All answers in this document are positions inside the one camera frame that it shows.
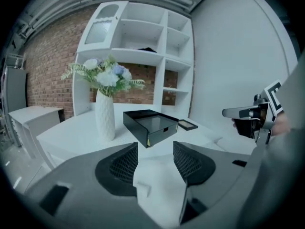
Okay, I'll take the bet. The white hutch shelf cabinet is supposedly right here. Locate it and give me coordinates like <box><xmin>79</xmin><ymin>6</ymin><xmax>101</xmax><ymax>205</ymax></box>
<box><xmin>71</xmin><ymin>0</ymin><xmax>195</xmax><ymax>119</ymax></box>

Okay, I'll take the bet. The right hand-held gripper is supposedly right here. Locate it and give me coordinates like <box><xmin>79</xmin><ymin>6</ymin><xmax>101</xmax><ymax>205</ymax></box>
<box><xmin>222</xmin><ymin>79</ymin><xmax>285</xmax><ymax>145</ymax></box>

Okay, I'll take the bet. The tall pale cabinet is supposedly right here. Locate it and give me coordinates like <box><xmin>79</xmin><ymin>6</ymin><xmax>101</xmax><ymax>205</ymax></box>
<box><xmin>3</xmin><ymin>66</ymin><xmax>28</xmax><ymax>115</ymax></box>

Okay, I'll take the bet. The artificial flower bouquet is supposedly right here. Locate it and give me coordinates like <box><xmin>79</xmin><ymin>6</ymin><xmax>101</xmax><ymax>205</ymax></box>
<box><xmin>60</xmin><ymin>54</ymin><xmax>146</xmax><ymax>98</ymax></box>

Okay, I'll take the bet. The black and pink cloth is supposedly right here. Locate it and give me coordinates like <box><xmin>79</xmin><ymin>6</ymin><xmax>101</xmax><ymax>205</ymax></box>
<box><xmin>137</xmin><ymin>46</ymin><xmax>158</xmax><ymax>54</ymax></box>

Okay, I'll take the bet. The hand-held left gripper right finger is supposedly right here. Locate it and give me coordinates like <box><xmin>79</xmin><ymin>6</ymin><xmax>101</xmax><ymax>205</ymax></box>
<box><xmin>173</xmin><ymin>140</ymin><xmax>252</xmax><ymax>225</ymax></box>

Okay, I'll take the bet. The black box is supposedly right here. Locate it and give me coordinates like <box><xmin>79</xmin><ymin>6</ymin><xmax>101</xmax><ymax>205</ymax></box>
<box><xmin>122</xmin><ymin>109</ymin><xmax>179</xmax><ymax>149</ymax></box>

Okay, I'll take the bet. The white textured vase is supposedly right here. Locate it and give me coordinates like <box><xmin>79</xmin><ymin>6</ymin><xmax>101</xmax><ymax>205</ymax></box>
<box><xmin>95</xmin><ymin>88</ymin><xmax>116</xmax><ymax>143</ymax></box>

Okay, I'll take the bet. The small white side table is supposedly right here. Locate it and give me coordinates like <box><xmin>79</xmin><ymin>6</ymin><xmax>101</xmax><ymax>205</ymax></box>
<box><xmin>8</xmin><ymin>105</ymin><xmax>65</xmax><ymax>160</ymax></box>

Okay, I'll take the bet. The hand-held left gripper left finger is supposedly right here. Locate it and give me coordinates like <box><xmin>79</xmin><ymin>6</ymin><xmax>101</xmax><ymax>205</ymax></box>
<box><xmin>23</xmin><ymin>141</ymin><xmax>165</xmax><ymax>229</ymax></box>

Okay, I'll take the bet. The white wire rack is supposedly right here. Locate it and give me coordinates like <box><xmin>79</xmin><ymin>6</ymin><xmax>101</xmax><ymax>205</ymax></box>
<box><xmin>4</xmin><ymin>52</ymin><xmax>27</xmax><ymax>69</ymax></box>

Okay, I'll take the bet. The black picture frame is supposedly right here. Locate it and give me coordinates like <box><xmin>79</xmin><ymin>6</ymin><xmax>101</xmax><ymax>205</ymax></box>
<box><xmin>177</xmin><ymin>118</ymin><xmax>199</xmax><ymax>132</ymax></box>

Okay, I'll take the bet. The person's right forearm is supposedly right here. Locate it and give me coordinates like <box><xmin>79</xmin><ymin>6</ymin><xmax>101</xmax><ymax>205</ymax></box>
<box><xmin>271</xmin><ymin>112</ymin><xmax>293</xmax><ymax>136</ymax></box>

